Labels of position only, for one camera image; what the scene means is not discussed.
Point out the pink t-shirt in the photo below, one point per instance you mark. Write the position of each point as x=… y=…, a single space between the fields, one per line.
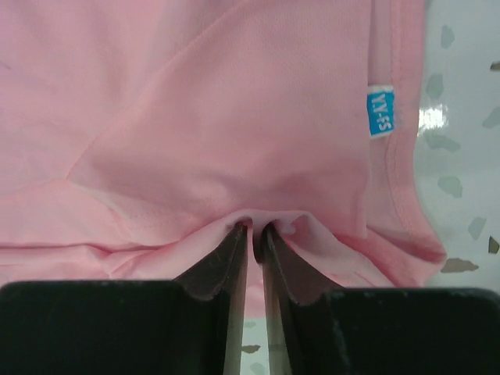
x=135 y=133

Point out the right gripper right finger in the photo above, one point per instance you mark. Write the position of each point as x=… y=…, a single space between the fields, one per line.
x=316 y=326

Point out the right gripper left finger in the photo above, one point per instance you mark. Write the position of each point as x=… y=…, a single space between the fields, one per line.
x=192 y=324

